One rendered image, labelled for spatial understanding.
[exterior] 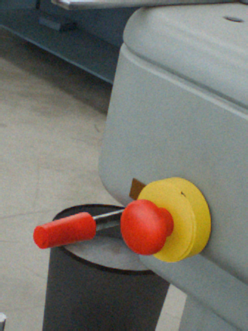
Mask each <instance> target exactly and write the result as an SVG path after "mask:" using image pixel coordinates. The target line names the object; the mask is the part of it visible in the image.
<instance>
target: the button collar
mask: <svg viewBox="0 0 248 331"><path fill-rule="evenodd" d="M137 199H147V200H150V201H152V202H153V203H154V204H155V205H156V206H157V207H158V208H166V209H168V210H169V212H170V214H171V216H172V217H173V222H174V228H173V232H172V234H171V235H170V236H168V237H167V239H166V242H165V245H164V247H163V249H161V250H160V251H159V252H158V253H156V254H154V255H153V256H155V257H156V258H157V259H160V260H162V261H164V262H177V261H180V260H183V259H186V258H188V257H191V256H196V255H197V254H198V253H200V252H201V251H202V249H203V248H204V246H206V244H207V240H208V237H209V235H210V211H209V208H208V205H207V203H206V201H205V199H204V197H203V196H202V194H201V192H200V190H199V189H198V188H197V187H196V186H195V185H193V184H192V183H191V182H189V181H187V180H185V179H182V178H181V177H171V178H167V179H164V180H159V181H156V182H152V183H150V184H148V185H147V186H145V187H144V188H143V190H142V191H141V193H140V194H139V196H138V198H137Z"/></svg>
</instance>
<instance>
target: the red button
mask: <svg viewBox="0 0 248 331"><path fill-rule="evenodd" d="M173 228H174V222H173V217H172V216H171V214H170V212H169V210H168V209H166V208H158V207H157V206H156V205H155V204H154V203H153V202H152V201H150V200H147V199H137V200H134V201H133V202H131V203H130V204H128V206H127V207H126V208H125V209H124V211H123V214H122V216H121V220H120V229H121V233H122V235H123V239H124V242H125V243H126V245H127V246H128V247H129V248H130V249H131V250H133V251H134V252H135V253H138V254H140V255H142V256H150V255H154V254H156V253H158V252H159V251H160V250H161V249H163V247H164V245H165V242H166V239H167V237H168V236H170V235H171V234H172V232H173Z"/></svg>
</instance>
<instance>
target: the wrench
mask: <svg viewBox="0 0 248 331"><path fill-rule="evenodd" d="M234 1H239V2H241V3H243V4H247V5H248V0H51V2H52V3H54V4H56V5H58V6H60V7H63V8H64V9H66V10H89V9H104V8H118V7H147V6H162V5H176V4H204V3H219V2H234Z"/></svg>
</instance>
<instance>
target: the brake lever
mask: <svg viewBox="0 0 248 331"><path fill-rule="evenodd" d="M123 211H124V209H122V210H118V211H113V212H111V213H107V214H102V215H99V216H94V217H91V215H90V214H89V213H87V212H82V213H79V214H75V215H73V216H69V217H67V218H62V219H58V220H55V221H53V222H49V223H46V224H44V225H40V226H36V227H35V230H34V232H33V235H32V237H33V241H34V243H35V244H36V245H37V246H39V248H41V249H46V248H51V247H59V246H61V245H68V244H72V243H75V242H81V241H85V240H88V239H92V238H93V237H94V235H95V232H96V231H97V230H102V229H105V228H110V227H113V226H116V225H120V220H121V216H122V214H123Z"/></svg>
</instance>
